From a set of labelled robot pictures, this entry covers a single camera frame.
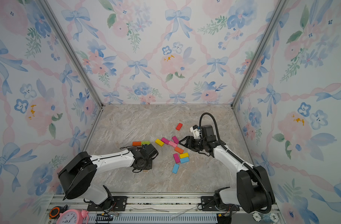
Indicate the pink block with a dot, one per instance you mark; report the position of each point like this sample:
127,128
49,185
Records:
174,145

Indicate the pink alarm clock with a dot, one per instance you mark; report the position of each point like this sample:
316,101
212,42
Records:
73,216

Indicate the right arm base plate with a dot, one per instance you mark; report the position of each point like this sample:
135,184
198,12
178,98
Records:
208,203

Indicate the magenta block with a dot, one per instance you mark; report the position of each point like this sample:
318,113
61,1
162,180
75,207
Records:
175,139
164,140
176,158

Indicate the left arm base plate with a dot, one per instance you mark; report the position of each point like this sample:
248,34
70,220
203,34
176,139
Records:
117,203

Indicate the yellow block upper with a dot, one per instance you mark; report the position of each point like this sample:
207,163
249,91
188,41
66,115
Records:
159,142

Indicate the magenta block upper right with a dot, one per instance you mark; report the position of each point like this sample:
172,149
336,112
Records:
175,139

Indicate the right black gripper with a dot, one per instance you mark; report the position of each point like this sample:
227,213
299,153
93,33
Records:
189,138

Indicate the white blue object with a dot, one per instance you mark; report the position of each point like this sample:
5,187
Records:
267,218

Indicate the white cable duct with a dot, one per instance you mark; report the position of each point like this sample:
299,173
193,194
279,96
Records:
155,219

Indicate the blue block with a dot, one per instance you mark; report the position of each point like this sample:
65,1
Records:
184,160
175,168

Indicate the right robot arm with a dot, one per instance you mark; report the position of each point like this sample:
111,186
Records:
253,191

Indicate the magenta block middle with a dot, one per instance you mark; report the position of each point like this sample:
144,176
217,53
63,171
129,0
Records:
164,140

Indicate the orange black tape measure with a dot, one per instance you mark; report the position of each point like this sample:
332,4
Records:
56,211

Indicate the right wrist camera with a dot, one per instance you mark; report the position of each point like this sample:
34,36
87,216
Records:
196,131

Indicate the blue block bottom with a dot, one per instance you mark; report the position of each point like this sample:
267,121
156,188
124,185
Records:
175,168

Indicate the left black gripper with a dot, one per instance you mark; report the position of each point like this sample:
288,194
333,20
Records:
149,167

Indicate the yellow block lower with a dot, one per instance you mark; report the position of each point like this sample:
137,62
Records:
184,155

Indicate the magenta block lower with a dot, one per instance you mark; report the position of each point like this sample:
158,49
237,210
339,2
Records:
176,158

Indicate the yellow block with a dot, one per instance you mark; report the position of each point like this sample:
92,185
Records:
159,142
184,155

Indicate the orange block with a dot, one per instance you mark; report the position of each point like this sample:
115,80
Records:
137,143
179,150

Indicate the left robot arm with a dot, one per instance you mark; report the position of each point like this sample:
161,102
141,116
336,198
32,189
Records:
77,177

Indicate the red block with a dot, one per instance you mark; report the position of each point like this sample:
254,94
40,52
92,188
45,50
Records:
179,126

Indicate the blue block right lower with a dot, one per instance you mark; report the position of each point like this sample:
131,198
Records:
184,160

